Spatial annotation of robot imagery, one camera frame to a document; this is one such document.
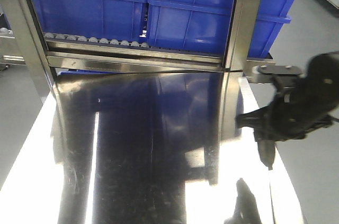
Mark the lower stacked blue bin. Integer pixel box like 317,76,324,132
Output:
147,0,291,58

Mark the brake pad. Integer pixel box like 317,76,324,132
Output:
257,140,276,171

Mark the stainless steel rack frame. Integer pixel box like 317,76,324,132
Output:
1,0,270,100

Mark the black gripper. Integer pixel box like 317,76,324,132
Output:
236,52,338,141

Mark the left blue bin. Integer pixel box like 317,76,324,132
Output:
32,0,147,41

